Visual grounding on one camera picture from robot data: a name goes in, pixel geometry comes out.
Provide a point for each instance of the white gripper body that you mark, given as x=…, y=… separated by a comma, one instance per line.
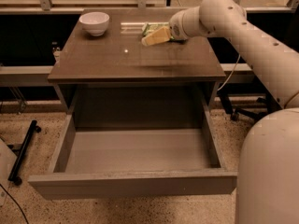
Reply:
x=176, y=28

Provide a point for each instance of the white floor plate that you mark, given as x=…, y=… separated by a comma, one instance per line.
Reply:
x=7, y=160

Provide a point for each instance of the black office chair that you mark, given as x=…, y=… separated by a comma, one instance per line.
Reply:
x=251, y=107

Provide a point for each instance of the green jalapeno chip bag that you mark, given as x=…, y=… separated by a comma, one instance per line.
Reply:
x=150, y=27

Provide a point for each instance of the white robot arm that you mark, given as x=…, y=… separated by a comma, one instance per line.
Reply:
x=268, y=173

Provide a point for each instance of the grey drawer cabinet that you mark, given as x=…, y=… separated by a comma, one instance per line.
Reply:
x=120, y=84

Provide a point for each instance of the metal window rail frame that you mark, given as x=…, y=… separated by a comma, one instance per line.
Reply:
x=93, y=0

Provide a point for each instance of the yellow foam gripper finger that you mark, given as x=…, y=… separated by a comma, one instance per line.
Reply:
x=158, y=36

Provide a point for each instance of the white ceramic bowl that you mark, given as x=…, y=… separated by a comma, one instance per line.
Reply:
x=94, y=23

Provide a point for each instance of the black wheeled stand leg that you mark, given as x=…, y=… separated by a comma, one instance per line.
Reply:
x=13, y=176

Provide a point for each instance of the open grey top drawer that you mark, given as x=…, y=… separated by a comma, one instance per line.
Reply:
x=134, y=142

